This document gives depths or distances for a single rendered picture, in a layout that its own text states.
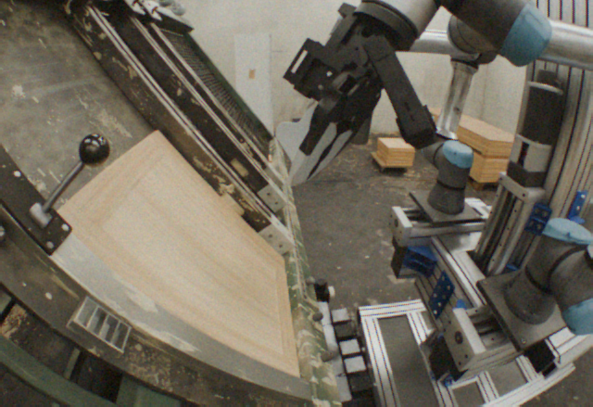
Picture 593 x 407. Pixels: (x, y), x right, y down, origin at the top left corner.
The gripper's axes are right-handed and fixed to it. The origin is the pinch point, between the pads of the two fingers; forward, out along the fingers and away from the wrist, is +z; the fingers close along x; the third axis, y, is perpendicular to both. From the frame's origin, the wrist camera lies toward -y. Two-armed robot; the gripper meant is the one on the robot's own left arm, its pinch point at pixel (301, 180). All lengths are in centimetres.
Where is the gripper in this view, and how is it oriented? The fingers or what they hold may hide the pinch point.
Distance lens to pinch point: 29.7
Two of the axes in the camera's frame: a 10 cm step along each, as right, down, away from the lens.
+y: -6.6, -6.4, 3.9
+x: -5.4, 0.5, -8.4
